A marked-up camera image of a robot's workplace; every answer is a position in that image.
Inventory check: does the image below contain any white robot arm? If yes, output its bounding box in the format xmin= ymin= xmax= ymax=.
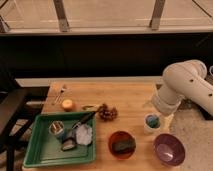
xmin=152 ymin=60 xmax=213 ymax=116

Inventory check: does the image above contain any bunch of dark grapes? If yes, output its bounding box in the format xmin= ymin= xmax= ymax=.
xmin=98 ymin=103 xmax=118 ymax=121

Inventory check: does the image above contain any small green leaf item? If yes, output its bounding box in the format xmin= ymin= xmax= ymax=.
xmin=82 ymin=105 xmax=98 ymax=111

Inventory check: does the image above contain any metal fork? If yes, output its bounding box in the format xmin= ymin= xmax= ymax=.
xmin=52 ymin=84 xmax=67 ymax=105

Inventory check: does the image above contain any orange fruit toy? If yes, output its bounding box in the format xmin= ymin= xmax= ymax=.
xmin=61 ymin=99 xmax=75 ymax=112

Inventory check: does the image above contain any white cup with blue ball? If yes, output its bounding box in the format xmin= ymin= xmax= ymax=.
xmin=144 ymin=114 xmax=161 ymax=134

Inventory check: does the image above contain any red transparent bowl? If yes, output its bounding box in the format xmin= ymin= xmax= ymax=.
xmin=108 ymin=131 xmax=136 ymax=160

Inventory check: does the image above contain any green sponge in bowl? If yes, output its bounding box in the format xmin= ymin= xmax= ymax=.
xmin=112 ymin=140 xmax=136 ymax=154

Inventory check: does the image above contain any small metal cup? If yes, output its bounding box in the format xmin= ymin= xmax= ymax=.
xmin=49 ymin=121 xmax=64 ymax=137

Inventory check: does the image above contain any green plastic tray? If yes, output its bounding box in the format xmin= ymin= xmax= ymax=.
xmin=24 ymin=112 xmax=96 ymax=168

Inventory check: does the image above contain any black side table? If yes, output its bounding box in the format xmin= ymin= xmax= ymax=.
xmin=0 ymin=87 xmax=48 ymax=171

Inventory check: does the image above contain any purple bowl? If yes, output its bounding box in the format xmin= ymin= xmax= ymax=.
xmin=153 ymin=133 xmax=185 ymax=167

